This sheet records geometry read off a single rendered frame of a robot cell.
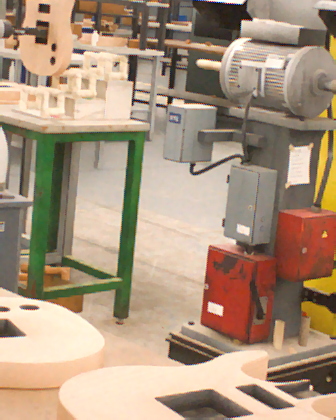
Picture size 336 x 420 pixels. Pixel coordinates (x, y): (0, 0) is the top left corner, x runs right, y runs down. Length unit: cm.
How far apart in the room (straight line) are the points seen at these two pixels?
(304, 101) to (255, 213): 43
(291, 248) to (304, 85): 58
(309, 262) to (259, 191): 31
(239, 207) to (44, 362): 226
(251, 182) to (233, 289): 39
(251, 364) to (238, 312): 226
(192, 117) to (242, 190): 32
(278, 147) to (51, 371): 230
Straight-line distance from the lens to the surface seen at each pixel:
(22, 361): 173
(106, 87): 482
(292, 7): 411
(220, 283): 399
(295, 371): 400
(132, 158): 485
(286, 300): 408
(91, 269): 513
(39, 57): 478
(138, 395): 151
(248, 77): 396
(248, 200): 389
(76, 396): 149
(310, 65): 388
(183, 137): 389
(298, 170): 396
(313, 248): 393
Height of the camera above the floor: 154
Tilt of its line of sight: 11 degrees down
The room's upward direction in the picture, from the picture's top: 6 degrees clockwise
